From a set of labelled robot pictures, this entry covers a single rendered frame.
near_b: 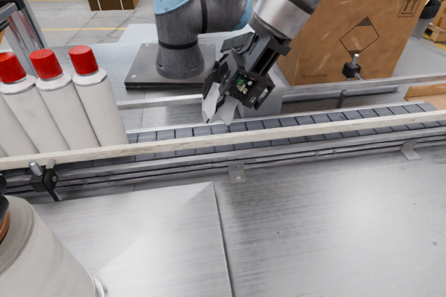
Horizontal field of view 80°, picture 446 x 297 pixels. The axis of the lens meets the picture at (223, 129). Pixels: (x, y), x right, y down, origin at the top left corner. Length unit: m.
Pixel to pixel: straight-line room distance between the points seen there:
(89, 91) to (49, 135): 0.12
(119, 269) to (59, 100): 0.26
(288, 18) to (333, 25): 0.35
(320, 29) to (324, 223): 0.45
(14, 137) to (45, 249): 0.32
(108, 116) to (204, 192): 0.21
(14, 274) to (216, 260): 0.23
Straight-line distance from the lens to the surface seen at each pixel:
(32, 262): 0.27
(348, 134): 0.62
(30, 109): 0.51
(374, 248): 0.53
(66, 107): 0.49
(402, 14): 0.83
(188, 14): 0.75
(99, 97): 0.47
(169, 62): 0.80
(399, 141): 0.69
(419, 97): 0.93
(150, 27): 1.27
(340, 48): 0.78
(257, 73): 0.40
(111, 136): 0.52
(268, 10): 0.40
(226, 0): 0.77
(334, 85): 0.60
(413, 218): 0.59
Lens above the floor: 1.25
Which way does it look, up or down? 41 degrees down
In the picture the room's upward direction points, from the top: straight up
